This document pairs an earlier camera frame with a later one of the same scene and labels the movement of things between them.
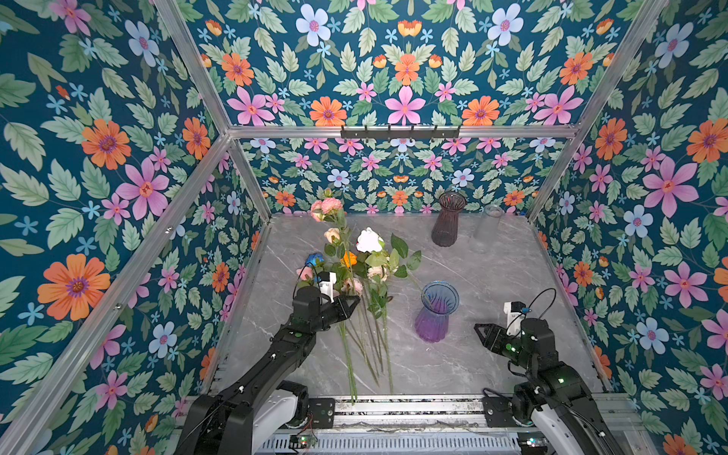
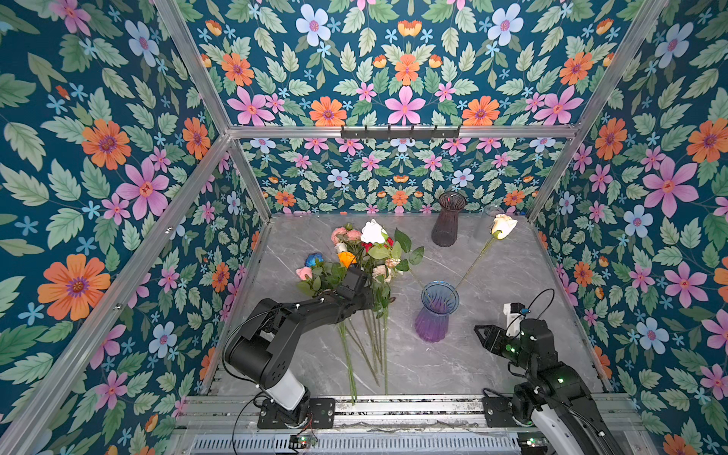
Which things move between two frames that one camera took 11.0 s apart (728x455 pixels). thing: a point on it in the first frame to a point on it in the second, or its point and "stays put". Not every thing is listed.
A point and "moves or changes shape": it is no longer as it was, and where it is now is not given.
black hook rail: (399, 134) stays put
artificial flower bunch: (363, 264) moves or changes shape
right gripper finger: (491, 333) stays put
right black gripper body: (511, 347) stays put
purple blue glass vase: (439, 300) stays put
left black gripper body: (326, 318) to (363, 300)
